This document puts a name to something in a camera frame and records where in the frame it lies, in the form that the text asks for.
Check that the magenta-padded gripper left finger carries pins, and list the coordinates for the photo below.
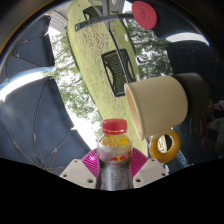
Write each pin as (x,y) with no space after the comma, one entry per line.
(77,171)

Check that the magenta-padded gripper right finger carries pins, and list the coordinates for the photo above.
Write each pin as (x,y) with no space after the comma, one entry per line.
(151,170)

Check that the red-capped clear drink bottle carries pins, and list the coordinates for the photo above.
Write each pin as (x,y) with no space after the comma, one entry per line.
(114,160)

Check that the large navy patio umbrella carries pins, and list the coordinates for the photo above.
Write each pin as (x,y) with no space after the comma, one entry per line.
(33,126)

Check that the dark green slatted chair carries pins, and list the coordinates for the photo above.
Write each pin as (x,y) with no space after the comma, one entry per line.
(92,13)
(116,71)

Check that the grey-roofed building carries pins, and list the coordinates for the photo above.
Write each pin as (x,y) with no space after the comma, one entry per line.
(60,20)

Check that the flat round red coaster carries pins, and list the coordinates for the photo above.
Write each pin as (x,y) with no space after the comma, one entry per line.
(144,15)

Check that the grey colour-marked post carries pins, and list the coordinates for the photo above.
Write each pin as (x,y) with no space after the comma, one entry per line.
(100,20)

